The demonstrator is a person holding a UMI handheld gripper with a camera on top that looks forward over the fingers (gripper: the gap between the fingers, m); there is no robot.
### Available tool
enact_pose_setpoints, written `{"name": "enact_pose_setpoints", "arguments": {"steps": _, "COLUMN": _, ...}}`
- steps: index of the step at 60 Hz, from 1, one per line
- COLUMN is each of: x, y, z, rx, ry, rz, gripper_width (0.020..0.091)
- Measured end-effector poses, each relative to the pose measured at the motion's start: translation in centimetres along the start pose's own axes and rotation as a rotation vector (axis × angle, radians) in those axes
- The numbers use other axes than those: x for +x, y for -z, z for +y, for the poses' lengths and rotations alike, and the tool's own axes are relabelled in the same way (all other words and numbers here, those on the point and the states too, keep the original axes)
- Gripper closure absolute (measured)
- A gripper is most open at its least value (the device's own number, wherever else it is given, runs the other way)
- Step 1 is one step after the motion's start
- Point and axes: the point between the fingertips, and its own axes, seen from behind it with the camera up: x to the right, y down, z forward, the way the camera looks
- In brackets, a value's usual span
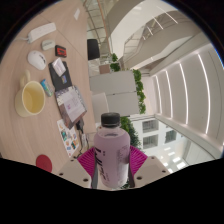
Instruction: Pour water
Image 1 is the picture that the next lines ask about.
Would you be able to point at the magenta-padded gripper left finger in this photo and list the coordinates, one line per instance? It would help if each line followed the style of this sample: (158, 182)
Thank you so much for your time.
(75, 173)

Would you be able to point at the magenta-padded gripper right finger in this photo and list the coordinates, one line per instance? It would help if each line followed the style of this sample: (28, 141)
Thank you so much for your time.
(151, 170)

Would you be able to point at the purple drink bottle black cap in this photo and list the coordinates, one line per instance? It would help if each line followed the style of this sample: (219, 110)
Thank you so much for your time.
(111, 150)

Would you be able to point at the flat round red coaster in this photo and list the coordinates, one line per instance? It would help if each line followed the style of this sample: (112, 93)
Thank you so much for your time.
(44, 163)

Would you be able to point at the row of green hedge planters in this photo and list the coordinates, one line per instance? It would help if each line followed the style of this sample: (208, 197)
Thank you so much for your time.
(133, 133)

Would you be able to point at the printed booklet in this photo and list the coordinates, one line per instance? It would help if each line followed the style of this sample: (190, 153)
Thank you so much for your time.
(70, 106)

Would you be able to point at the white chair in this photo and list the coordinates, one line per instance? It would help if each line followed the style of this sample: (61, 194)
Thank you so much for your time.
(100, 106)

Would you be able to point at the white cabinet topped with plants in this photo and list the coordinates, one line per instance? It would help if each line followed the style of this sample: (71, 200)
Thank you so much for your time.
(115, 96)

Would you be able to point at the ceiling light strips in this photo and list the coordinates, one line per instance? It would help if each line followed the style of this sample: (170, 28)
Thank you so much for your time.
(184, 93)

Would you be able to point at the pale yellow mug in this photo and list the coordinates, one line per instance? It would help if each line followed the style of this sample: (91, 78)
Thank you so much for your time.
(30, 100)

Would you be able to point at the small green tube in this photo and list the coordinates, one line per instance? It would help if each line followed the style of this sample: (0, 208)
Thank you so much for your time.
(47, 87)

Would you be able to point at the black notebook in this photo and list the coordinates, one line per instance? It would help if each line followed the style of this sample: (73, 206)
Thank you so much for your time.
(61, 81)

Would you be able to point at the white card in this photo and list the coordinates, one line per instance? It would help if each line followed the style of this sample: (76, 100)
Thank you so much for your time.
(59, 66)

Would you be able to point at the small planter with green plants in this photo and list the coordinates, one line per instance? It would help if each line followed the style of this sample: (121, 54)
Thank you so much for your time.
(115, 65)

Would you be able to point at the white computer mouse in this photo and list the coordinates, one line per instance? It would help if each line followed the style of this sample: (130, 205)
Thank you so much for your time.
(36, 60)

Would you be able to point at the small red and black box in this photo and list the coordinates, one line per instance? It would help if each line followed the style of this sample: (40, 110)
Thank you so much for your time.
(61, 51)

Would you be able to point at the black chair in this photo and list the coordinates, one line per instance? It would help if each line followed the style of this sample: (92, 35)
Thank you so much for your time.
(93, 49)

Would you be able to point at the white power strip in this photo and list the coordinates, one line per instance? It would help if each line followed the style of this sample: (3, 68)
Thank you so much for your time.
(41, 32)

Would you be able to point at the glass balustrade railing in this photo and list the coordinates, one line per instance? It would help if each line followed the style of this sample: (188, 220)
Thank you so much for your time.
(96, 20)

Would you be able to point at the small white paper note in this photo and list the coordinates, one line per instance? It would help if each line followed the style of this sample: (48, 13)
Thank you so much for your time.
(77, 14)

